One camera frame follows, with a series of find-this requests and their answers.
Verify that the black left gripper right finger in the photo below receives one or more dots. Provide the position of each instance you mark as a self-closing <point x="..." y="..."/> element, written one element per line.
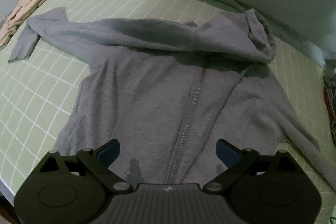
<point x="264" y="188"/>

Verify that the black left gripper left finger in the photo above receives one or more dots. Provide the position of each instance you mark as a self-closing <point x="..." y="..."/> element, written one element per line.
<point x="71" y="189"/>

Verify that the grey zip hoodie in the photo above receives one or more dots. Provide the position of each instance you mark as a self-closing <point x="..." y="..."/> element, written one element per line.
<point x="169" y="91"/>

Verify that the red plaid clothes pile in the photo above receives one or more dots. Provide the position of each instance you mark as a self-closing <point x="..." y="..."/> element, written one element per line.
<point x="329" y="99"/>

